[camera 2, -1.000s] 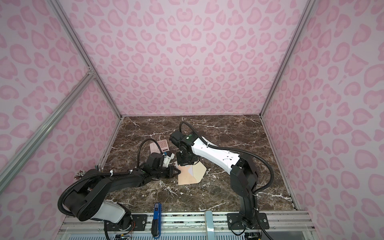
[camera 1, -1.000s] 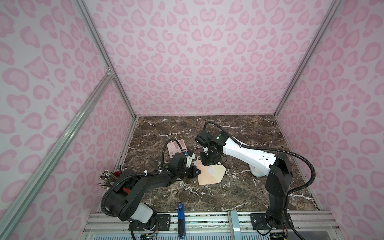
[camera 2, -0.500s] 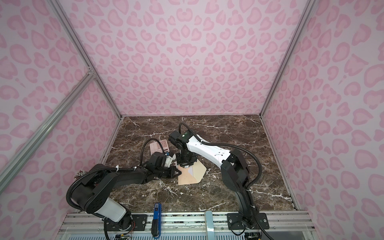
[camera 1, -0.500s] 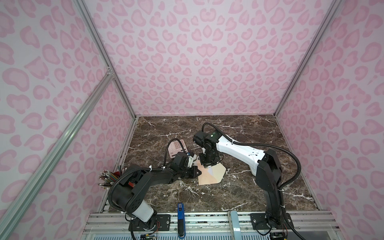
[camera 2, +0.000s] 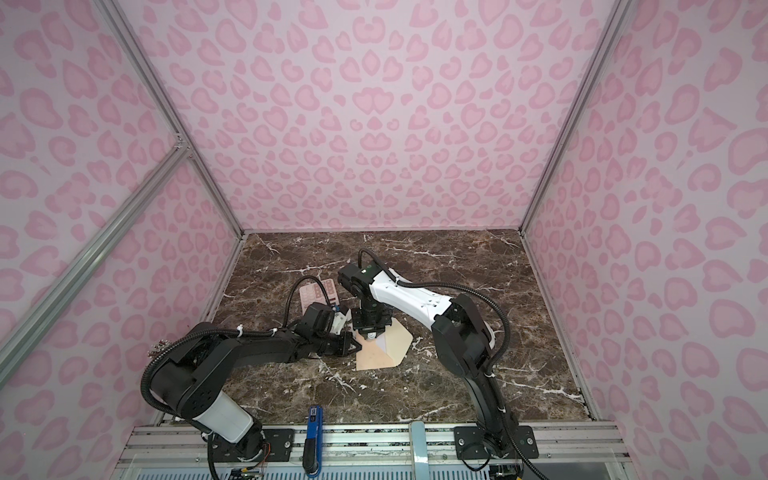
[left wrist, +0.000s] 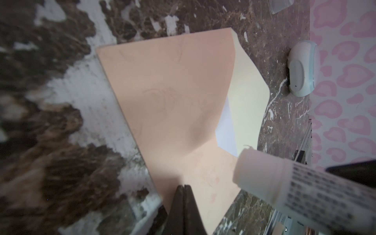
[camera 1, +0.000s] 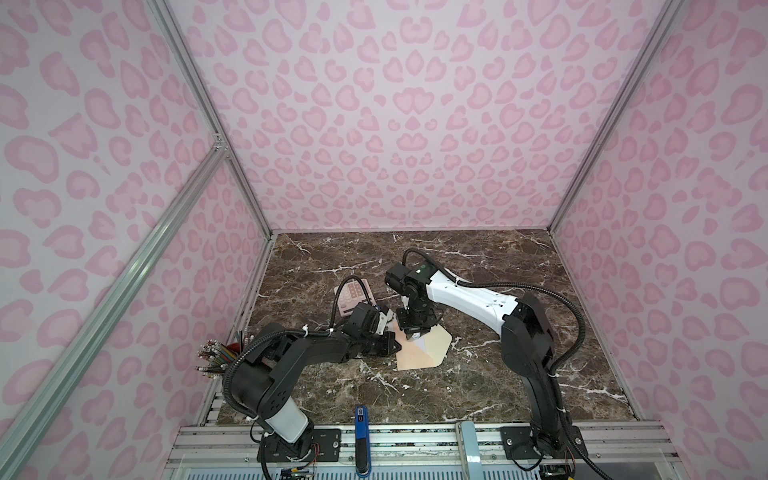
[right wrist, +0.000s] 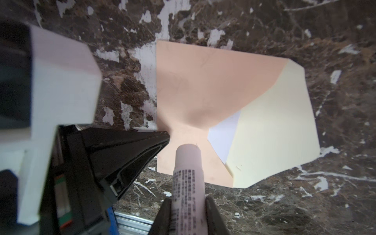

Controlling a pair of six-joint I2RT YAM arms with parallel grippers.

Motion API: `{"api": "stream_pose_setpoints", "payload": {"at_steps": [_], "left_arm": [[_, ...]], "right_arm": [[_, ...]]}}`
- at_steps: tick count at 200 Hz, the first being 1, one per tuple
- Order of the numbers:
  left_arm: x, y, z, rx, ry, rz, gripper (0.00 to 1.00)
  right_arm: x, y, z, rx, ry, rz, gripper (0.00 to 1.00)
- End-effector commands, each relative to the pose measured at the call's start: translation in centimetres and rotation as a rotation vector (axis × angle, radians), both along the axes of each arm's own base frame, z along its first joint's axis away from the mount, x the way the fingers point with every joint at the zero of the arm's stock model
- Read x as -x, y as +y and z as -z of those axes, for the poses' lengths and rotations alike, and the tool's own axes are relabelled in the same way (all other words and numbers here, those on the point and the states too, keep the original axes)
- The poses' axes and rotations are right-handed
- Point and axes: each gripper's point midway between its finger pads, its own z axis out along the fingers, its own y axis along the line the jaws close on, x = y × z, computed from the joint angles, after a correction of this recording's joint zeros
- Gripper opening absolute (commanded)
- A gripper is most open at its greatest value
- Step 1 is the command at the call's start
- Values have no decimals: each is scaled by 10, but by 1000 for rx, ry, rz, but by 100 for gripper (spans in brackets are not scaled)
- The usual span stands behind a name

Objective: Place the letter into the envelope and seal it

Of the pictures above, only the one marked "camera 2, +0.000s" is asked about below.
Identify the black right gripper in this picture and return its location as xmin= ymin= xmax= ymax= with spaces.
xmin=349 ymin=300 xmax=390 ymax=339

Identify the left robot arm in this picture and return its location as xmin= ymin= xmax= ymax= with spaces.
xmin=140 ymin=302 xmax=362 ymax=458

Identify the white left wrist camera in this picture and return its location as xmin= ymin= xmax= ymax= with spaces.
xmin=330 ymin=307 xmax=351 ymax=335

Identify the blue black tool on rail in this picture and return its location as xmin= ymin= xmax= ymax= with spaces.
xmin=302 ymin=405 xmax=324 ymax=478

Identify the peach pink envelope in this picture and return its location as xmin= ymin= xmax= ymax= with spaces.
xmin=355 ymin=319 xmax=413 ymax=371

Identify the pink desk calculator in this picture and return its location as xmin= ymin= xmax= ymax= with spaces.
xmin=298 ymin=278 xmax=339 ymax=312

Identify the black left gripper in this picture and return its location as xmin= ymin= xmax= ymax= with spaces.
xmin=313 ymin=331 xmax=365 ymax=356

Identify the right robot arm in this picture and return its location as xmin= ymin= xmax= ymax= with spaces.
xmin=338 ymin=248 xmax=537 ymax=472

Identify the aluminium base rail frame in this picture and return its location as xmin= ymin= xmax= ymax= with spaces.
xmin=112 ymin=421 xmax=637 ymax=479

